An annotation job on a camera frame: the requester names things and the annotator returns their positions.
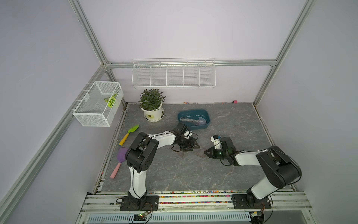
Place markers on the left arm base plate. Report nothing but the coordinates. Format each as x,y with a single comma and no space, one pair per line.
146,203

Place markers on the white wire wall shelf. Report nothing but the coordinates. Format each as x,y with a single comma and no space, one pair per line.
173,73

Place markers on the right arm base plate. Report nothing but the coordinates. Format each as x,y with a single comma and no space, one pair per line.
244,201

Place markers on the clear straight ruler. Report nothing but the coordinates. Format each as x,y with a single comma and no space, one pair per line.
189,120

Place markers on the pink small triangle ruler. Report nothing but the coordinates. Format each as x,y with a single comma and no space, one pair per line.
200,153

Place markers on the white wire side basket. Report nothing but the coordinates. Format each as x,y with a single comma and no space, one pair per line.
92,111

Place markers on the purple pink toy spatula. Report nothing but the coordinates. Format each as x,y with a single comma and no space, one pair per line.
121,158

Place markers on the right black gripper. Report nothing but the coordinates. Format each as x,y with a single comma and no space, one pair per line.
211,154

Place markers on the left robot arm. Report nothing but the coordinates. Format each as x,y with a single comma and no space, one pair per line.
141,153

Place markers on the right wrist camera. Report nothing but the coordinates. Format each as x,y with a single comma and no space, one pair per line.
216,140

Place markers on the pink long triangle ruler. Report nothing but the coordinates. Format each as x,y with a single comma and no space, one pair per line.
179,153

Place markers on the potted green plant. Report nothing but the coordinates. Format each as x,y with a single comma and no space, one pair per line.
151,101

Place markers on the green toy in basket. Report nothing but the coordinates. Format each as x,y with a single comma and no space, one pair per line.
111,100

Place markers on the aluminium rail front frame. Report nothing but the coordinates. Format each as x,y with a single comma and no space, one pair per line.
199,207

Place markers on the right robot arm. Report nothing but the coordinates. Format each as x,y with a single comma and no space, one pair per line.
280,169

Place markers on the teal plastic storage box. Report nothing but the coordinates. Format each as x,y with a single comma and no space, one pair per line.
194,114

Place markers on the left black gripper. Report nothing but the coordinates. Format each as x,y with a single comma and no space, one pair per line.
191,144

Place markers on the green yellow toy shovel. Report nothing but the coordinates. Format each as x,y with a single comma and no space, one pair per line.
131,130

